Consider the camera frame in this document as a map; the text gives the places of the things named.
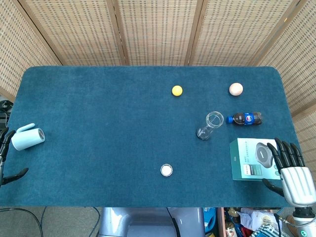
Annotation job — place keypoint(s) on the black and silver right hand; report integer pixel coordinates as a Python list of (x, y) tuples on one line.
[(296, 182)]

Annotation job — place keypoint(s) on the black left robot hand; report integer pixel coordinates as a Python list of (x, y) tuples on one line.
[(6, 145)]

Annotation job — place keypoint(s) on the white round lid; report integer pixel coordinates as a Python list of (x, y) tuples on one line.
[(166, 170)]

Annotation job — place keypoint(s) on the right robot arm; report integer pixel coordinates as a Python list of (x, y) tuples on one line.
[(304, 221)]

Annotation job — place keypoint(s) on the clear glass jar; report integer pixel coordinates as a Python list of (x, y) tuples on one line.
[(209, 126)]

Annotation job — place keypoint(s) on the light blue lint roller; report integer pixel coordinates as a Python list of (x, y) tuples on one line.
[(26, 139)]

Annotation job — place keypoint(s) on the green product box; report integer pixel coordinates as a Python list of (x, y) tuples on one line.
[(249, 160)]

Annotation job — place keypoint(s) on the white plastic bag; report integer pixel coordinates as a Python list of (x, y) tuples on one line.
[(256, 217)]

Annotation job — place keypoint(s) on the small Pepsi cola bottle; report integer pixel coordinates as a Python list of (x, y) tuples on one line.
[(247, 119)]

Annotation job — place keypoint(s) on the blue plastic container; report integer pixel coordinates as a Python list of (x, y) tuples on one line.
[(209, 219)]

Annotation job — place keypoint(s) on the blue table cloth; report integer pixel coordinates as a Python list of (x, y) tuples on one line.
[(111, 138)]

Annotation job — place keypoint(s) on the beige egg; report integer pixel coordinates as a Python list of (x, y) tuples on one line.
[(236, 89)]

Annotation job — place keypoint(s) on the yellow ball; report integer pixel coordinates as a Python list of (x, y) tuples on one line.
[(177, 90)]

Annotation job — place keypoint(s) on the grey robot torso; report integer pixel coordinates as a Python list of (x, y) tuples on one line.
[(148, 222)]

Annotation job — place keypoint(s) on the woven wicker folding screen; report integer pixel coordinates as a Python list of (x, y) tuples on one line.
[(158, 32)]

